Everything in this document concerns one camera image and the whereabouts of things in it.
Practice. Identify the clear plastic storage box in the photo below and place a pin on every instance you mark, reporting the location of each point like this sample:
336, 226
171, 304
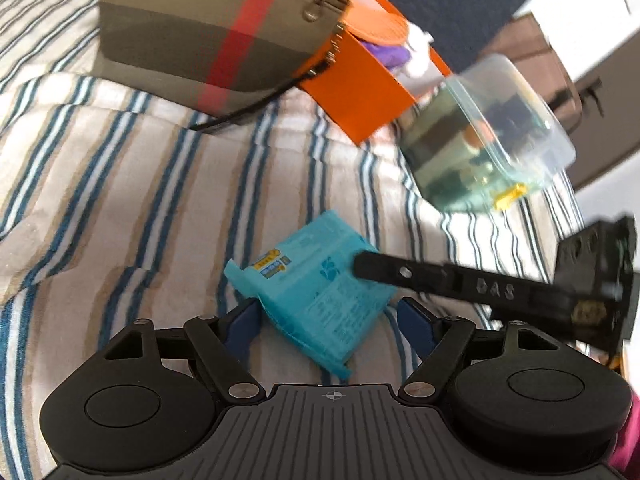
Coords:
484, 140

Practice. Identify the orange silicone honeycomb mat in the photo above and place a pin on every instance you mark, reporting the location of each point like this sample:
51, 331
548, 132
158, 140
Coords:
371, 22

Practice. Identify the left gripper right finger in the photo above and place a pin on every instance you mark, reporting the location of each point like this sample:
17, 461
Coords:
440, 343

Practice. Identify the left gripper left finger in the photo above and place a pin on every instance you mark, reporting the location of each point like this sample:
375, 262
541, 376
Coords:
220, 348

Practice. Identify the purple fleece cloth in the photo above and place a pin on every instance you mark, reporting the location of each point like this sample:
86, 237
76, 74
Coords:
391, 57

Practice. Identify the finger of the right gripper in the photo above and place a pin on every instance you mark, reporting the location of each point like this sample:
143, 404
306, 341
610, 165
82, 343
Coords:
516, 298

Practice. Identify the brown paper shopping bag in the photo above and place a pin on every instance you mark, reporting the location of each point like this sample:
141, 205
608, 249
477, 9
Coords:
599, 110

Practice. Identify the blue wet wipes pack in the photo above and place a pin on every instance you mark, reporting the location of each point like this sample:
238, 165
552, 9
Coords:
306, 287

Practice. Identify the brown plaid zipper pouch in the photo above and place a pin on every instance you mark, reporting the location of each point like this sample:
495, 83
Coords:
225, 58

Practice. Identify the striped blanket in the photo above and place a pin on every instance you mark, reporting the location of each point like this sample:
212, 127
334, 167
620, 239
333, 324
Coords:
113, 208

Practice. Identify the white pink plush toy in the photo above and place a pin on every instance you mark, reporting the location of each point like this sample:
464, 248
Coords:
418, 45

